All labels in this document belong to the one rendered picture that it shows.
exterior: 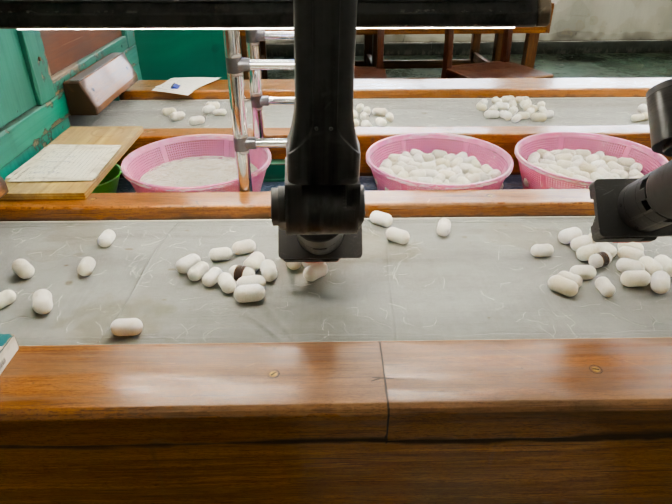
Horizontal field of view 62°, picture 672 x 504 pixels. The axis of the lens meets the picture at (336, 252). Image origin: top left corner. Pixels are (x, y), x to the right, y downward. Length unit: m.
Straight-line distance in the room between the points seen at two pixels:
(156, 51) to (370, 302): 2.93
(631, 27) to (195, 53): 4.50
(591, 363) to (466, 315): 0.15
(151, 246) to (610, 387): 0.61
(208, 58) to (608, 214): 2.96
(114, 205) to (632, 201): 0.71
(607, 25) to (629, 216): 5.83
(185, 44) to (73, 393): 2.98
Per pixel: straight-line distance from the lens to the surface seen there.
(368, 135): 1.17
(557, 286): 0.74
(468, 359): 0.58
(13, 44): 1.18
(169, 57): 3.48
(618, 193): 0.69
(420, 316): 0.67
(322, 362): 0.56
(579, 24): 6.35
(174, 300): 0.72
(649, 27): 6.68
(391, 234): 0.81
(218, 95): 1.53
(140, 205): 0.91
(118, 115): 1.47
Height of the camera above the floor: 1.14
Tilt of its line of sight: 31 degrees down
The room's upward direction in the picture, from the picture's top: straight up
